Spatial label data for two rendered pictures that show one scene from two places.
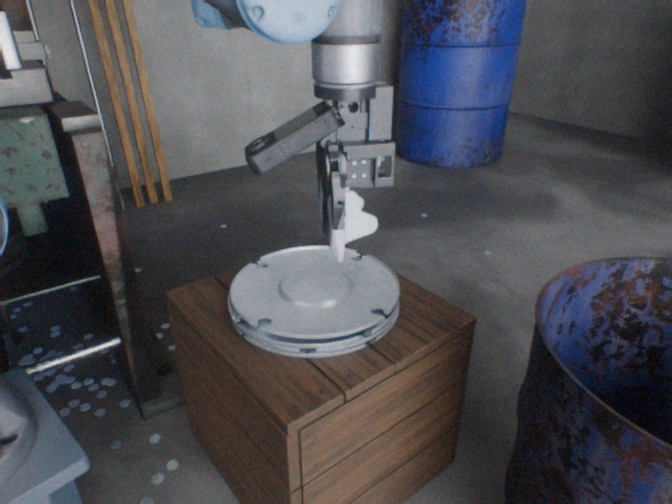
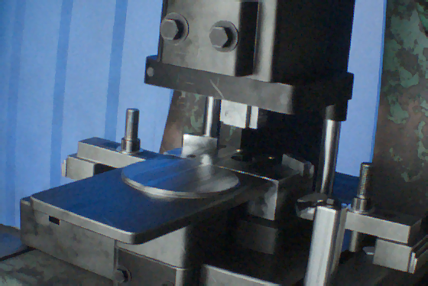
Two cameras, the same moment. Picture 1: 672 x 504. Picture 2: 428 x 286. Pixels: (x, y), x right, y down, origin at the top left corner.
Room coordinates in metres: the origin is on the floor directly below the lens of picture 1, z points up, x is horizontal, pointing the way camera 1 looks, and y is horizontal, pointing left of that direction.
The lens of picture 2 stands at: (0.48, -0.18, 1.06)
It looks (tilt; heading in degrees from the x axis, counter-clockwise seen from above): 14 degrees down; 66
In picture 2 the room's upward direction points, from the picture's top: 5 degrees clockwise
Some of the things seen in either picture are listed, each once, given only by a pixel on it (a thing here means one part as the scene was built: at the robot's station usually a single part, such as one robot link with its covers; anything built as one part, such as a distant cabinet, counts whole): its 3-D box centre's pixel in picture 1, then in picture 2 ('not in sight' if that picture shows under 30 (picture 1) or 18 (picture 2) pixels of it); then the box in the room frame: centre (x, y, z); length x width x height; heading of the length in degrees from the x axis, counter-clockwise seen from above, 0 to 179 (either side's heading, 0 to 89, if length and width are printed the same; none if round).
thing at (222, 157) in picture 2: not in sight; (238, 177); (0.94, 0.78, 0.76); 0.15 x 0.09 x 0.05; 125
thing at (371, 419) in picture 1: (317, 380); not in sight; (0.73, 0.04, 0.18); 0.40 x 0.38 x 0.35; 38
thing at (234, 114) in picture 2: not in sight; (242, 108); (0.93, 0.77, 0.84); 0.05 x 0.03 x 0.04; 125
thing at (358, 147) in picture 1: (351, 136); not in sight; (0.60, -0.02, 0.68); 0.09 x 0.08 x 0.12; 102
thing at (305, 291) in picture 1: (315, 285); not in sight; (0.75, 0.04, 0.38); 0.29 x 0.29 x 0.01
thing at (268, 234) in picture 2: not in sight; (239, 206); (0.94, 0.78, 0.72); 0.20 x 0.16 x 0.03; 125
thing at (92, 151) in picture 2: not in sight; (124, 147); (0.84, 0.92, 0.76); 0.17 x 0.06 x 0.10; 125
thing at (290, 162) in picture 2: not in sight; (296, 164); (0.99, 0.73, 0.78); 0.04 x 0.03 x 0.02; 125
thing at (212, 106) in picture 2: not in sight; (212, 115); (0.94, 0.88, 0.81); 0.02 x 0.02 x 0.14; 35
